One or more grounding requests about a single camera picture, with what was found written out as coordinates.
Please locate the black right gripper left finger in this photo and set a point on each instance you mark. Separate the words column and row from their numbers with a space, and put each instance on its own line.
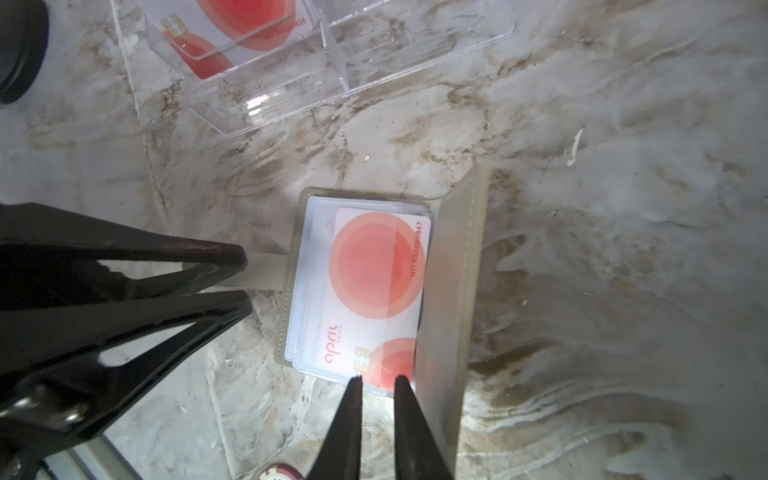
column 340, row 454

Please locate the clear acrylic card box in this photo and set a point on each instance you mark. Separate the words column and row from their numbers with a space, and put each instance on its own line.
column 355, row 45

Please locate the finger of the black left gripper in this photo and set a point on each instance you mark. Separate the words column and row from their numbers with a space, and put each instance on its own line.
column 52, row 258
column 68, row 373

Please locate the red circle credit card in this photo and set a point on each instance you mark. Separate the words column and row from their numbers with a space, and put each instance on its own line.
column 370, row 308

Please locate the red card in box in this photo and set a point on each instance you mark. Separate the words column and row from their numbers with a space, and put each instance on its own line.
column 204, row 38

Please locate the black microphone stand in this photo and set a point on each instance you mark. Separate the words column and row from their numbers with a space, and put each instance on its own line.
column 24, row 39

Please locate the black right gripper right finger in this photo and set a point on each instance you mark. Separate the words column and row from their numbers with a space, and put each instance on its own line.
column 416, row 453

